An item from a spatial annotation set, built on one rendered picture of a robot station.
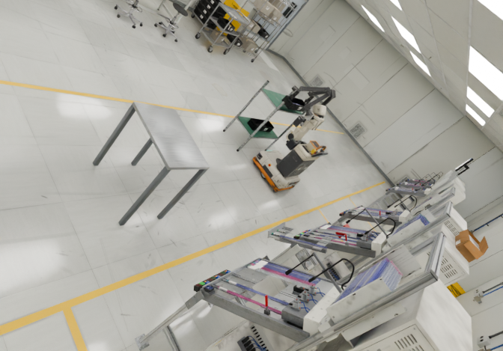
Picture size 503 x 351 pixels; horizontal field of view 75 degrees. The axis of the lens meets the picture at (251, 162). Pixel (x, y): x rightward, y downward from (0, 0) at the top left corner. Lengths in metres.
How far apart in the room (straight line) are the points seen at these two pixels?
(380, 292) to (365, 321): 0.16
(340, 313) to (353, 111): 10.88
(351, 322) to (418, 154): 10.35
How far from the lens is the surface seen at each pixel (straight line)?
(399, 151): 11.87
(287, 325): 1.88
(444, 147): 11.75
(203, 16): 8.95
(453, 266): 3.06
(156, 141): 2.65
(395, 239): 3.03
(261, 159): 5.08
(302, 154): 4.81
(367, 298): 1.63
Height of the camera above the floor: 2.28
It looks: 26 degrees down
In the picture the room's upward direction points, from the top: 45 degrees clockwise
